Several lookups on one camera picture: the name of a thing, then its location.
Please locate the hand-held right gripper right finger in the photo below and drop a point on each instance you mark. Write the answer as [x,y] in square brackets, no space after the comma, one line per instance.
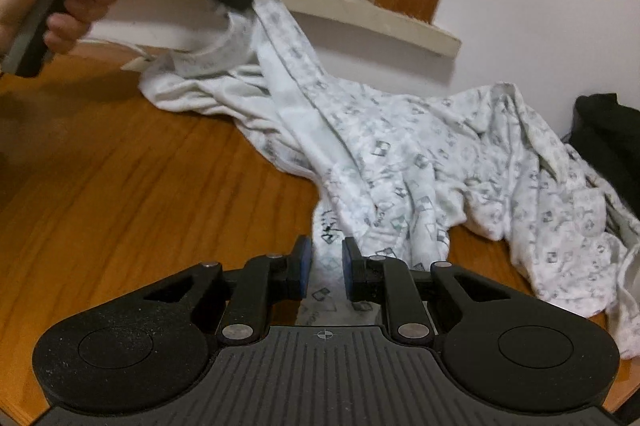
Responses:
[350,271]

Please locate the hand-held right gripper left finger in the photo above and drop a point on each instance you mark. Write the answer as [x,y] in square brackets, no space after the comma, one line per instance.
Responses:
[302,271]

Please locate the white patterned pajama pants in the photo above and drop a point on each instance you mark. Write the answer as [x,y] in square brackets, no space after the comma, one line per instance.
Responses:
[400,155]

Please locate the person's left hand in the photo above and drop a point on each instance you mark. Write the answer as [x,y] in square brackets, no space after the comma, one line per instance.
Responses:
[82,5]

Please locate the beige window sill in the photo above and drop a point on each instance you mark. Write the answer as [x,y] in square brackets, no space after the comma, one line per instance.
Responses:
[350,13]

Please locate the thick black folded sweater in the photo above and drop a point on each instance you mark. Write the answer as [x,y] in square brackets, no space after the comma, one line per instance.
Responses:
[610,135]

